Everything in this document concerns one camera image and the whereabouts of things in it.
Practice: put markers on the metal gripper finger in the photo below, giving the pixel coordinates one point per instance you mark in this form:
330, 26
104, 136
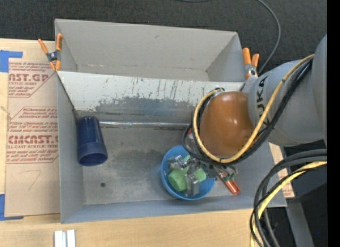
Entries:
193, 185
178, 162

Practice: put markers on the light green cylinder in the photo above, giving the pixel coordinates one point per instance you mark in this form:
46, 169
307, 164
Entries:
177, 179

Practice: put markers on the light blue bowl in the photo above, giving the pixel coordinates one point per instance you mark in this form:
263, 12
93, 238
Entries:
170, 190

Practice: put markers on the grey metal bin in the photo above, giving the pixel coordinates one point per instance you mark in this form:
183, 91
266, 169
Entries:
138, 161

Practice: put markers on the dark blue cup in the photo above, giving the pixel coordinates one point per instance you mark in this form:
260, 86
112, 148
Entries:
90, 139

